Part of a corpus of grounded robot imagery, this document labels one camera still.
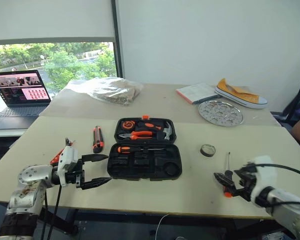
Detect white side desk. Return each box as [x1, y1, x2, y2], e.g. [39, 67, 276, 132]
[0, 128, 28, 138]

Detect black table frame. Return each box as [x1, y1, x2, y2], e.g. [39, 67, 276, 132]
[39, 207, 291, 236]

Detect black office chair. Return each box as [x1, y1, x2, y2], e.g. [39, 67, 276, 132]
[282, 81, 300, 123]

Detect yellow canvas sneaker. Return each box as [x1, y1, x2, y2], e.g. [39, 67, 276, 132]
[214, 78, 269, 109]

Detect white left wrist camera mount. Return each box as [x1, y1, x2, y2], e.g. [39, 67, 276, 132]
[56, 145, 80, 188]

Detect open laptop computer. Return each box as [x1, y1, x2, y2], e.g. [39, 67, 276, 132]
[0, 69, 52, 130]

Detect orange black handled screwdriver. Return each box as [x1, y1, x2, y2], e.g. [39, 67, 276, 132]
[117, 146, 166, 154]

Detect black handled long screwdriver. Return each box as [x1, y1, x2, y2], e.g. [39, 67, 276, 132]
[222, 151, 235, 199]

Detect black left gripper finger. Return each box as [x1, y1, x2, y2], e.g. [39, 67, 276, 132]
[81, 154, 110, 163]
[79, 176, 113, 191]

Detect dark window frame post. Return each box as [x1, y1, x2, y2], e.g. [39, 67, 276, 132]
[110, 0, 126, 78]

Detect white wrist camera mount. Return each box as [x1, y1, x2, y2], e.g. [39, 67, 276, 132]
[247, 155, 278, 201]
[56, 145, 80, 188]

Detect small orange screwdriver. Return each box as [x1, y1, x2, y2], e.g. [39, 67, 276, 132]
[136, 122, 163, 131]

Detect orange black tape measure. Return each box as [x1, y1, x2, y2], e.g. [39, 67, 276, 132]
[121, 120, 136, 131]

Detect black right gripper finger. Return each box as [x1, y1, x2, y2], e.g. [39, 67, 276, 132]
[213, 171, 238, 191]
[229, 189, 251, 202]

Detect steel claw hammer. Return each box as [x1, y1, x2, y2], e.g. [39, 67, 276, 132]
[156, 122, 175, 141]

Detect white cable under table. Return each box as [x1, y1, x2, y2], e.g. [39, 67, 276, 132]
[156, 213, 170, 240]

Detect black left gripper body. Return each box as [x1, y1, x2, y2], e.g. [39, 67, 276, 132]
[64, 159, 86, 189]

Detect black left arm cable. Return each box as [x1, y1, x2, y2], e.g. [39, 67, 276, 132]
[41, 136, 77, 240]

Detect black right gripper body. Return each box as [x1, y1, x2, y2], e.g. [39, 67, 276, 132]
[234, 165, 258, 201]

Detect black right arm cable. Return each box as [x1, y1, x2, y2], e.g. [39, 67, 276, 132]
[242, 162, 300, 210]

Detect orange handled pliers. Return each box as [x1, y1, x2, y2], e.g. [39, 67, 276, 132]
[118, 131, 155, 141]

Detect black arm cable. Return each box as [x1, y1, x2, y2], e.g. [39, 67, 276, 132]
[242, 162, 300, 210]
[41, 136, 77, 240]

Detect black plastic tool case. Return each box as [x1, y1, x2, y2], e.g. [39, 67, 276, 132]
[106, 114, 183, 181]

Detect orange black utility knife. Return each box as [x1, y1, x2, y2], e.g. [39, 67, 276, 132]
[91, 125, 105, 154]

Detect black electrical tape roll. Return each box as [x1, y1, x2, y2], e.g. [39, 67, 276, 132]
[199, 143, 217, 158]

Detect clear bag of brown material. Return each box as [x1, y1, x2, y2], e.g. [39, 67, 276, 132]
[64, 76, 144, 106]

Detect white roller blind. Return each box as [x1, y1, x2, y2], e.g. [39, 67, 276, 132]
[0, 0, 116, 46]

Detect round perforated metal plate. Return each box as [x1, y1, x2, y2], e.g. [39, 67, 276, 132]
[198, 100, 244, 127]

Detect open paper book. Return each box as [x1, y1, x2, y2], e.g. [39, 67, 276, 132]
[175, 82, 222, 105]

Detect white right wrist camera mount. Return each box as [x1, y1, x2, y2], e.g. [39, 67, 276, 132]
[247, 155, 278, 201]

